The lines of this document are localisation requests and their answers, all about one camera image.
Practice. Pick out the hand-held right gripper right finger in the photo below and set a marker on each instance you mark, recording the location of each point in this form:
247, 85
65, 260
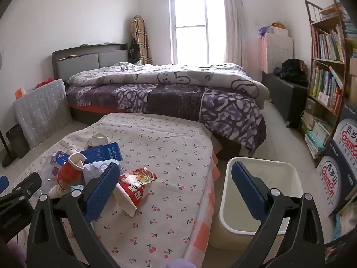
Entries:
248, 192

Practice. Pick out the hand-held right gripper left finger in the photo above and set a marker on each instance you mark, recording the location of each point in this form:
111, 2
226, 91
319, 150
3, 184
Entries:
101, 192

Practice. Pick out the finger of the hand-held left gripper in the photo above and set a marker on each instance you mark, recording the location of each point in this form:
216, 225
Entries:
3, 182
26, 182

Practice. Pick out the white plastic bin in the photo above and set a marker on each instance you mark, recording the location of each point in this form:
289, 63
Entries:
234, 220

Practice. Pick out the red snack packet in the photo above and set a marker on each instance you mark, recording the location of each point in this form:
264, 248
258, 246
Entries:
138, 184

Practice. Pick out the red paper cup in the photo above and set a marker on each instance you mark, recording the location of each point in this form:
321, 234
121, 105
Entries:
68, 173

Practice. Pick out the blue carton with white print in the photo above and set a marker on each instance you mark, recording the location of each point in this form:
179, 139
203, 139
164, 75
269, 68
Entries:
103, 152

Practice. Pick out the person's left hand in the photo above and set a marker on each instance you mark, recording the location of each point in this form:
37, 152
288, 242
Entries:
16, 256

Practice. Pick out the person's right hand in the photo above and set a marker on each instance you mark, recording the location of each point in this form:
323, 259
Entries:
181, 264

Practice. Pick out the clear plastic wrapper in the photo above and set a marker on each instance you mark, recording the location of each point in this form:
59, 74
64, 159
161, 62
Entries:
47, 178

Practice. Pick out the crumpled white paper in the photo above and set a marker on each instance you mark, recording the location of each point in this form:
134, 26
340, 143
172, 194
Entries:
93, 170

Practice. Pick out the white paper wrapper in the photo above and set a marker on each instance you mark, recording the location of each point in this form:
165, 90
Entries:
127, 203

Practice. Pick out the small white bottle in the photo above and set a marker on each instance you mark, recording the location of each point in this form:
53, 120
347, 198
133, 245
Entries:
57, 191

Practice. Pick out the small blue white carton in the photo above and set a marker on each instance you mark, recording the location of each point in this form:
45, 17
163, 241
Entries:
60, 159

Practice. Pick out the orange checked cloth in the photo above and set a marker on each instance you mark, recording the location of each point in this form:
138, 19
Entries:
205, 201

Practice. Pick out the black box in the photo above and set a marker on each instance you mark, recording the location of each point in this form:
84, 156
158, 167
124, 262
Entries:
18, 139

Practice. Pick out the crumpled white wrapper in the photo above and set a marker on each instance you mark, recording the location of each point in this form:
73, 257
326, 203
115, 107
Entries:
97, 140

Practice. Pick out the crumpled white tissue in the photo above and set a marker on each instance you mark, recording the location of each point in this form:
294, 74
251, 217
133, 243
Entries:
68, 146

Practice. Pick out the cherry print tablecloth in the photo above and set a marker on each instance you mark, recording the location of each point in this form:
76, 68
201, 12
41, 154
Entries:
156, 156

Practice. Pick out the grey quilted cushion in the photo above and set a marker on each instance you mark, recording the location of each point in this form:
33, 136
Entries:
41, 109

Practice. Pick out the printed cardboard case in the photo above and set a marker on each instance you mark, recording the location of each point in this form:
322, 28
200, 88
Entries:
333, 181
348, 139

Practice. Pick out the orange white packet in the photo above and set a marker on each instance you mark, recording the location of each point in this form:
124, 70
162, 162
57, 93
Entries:
20, 93

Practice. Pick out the black storage bench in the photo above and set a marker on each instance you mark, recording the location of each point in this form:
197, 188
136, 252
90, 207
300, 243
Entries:
281, 97

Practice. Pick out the light blue plastic bag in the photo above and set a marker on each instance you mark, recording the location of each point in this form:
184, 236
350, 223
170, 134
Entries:
344, 223

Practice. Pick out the red cloth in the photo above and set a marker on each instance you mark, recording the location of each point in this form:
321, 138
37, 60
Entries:
44, 83

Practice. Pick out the purple patterned bedsheet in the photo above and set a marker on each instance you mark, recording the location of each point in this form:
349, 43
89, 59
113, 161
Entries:
167, 100

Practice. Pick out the row of upright books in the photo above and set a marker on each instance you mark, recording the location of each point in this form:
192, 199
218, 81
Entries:
325, 88
327, 44

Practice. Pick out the black clothing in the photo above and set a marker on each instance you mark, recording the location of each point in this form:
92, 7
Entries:
291, 69

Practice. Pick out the bed with grey headboard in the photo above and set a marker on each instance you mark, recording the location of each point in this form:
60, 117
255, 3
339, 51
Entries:
83, 61

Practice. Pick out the grey white printed duvet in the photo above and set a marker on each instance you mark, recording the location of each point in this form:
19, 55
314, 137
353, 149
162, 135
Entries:
173, 75

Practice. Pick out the pink fabric cabinet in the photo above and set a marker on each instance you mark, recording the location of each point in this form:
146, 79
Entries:
276, 53

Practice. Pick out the black bag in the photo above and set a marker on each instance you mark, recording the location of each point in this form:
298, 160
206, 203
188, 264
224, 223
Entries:
134, 50

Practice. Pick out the wooden bookshelf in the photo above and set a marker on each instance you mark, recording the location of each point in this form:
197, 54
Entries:
344, 69

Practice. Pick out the beige plaid cloth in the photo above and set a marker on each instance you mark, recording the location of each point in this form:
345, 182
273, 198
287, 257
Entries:
143, 39

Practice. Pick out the blue toy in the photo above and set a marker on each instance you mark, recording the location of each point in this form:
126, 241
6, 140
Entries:
264, 30

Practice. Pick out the pale pink curtain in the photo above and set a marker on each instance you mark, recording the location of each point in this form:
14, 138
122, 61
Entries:
234, 28

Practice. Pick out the colourful ball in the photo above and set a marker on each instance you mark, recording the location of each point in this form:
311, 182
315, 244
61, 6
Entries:
277, 26

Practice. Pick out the window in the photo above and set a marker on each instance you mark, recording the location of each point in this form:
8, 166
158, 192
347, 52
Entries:
189, 25

